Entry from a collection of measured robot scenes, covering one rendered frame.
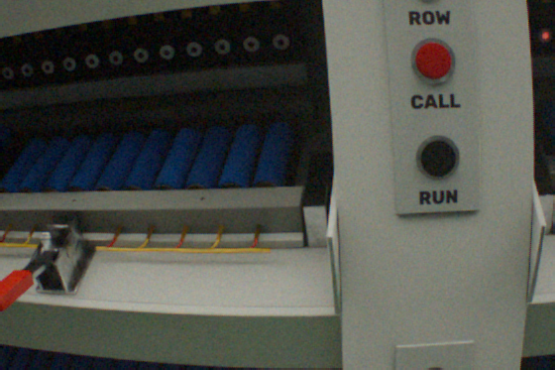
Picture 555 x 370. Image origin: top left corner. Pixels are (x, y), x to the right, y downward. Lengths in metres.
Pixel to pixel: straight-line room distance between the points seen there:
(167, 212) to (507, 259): 0.18
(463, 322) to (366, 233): 0.07
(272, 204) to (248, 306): 0.06
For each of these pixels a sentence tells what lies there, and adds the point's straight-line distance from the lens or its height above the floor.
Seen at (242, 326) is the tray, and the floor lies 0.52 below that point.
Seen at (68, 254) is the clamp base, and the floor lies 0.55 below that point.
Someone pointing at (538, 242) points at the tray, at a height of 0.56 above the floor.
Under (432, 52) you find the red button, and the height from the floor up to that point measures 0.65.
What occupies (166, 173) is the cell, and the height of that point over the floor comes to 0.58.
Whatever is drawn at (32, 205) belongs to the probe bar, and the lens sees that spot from 0.42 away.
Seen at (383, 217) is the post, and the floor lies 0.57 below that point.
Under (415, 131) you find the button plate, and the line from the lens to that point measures 0.30.
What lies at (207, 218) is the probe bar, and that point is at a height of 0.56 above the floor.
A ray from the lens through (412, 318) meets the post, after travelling 0.33.
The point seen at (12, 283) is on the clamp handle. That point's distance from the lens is 0.33.
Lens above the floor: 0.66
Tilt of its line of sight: 11 degrees down
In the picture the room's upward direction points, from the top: 4 degrees counter-clockwise
